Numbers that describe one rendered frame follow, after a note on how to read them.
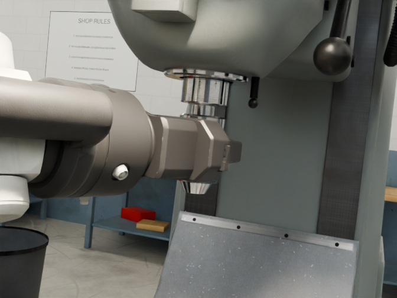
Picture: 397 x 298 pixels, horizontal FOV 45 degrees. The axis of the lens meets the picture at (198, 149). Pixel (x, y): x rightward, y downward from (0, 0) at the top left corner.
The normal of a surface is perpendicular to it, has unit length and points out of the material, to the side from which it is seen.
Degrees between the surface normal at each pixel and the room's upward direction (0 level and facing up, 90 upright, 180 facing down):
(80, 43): 90
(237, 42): 128
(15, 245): 86
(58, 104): 74
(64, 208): 90
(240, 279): 63
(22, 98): 68
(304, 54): 117
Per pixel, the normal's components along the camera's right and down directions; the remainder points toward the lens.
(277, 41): 0.69, 0.64
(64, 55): -0.34, 0.01
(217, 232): -0.26, -0.44
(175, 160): 0.76, 0.11
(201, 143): -0.64, -0.04
